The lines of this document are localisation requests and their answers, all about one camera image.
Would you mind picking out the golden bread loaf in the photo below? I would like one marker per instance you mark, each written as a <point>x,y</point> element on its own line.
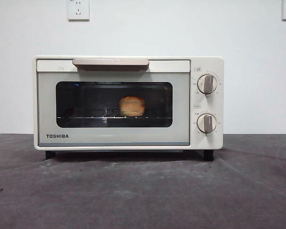
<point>132,107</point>

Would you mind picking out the white Toshiba toaster oven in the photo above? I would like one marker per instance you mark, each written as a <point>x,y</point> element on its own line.
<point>217,143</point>

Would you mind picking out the white timer knob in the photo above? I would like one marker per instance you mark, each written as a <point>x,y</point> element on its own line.
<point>206,122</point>

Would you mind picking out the white temperature knob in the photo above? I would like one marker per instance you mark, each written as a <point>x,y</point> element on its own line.
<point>207,84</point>

